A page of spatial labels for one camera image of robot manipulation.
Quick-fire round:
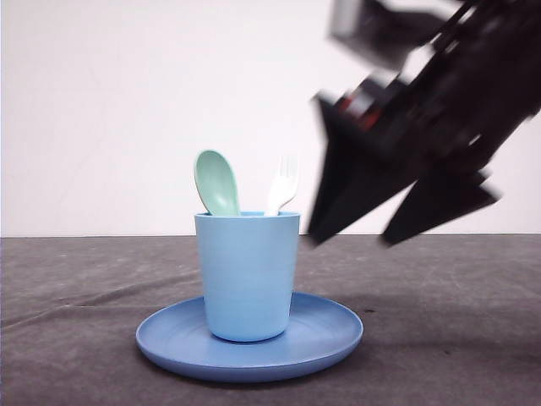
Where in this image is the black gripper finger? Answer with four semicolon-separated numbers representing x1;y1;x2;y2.
308;99;418;246
381;170;500;246

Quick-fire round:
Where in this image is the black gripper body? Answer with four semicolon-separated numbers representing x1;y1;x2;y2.
328;1;540;167

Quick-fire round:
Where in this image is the white plastic fork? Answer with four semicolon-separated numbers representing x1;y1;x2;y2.
264;155;298;217

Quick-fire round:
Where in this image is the light blue plastic cup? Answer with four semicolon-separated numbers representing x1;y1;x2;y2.
194;211;301;342

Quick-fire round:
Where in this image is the mint green plastic spoon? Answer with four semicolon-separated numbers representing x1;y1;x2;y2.
194;150;240;217

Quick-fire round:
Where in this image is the grey table cloth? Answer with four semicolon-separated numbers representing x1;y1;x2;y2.
2;234;540;405

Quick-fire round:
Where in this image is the blue plastic plate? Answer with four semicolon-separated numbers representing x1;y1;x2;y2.
135;292;363;383

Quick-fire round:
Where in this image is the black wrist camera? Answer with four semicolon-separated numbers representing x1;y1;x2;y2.
330;1;445;71

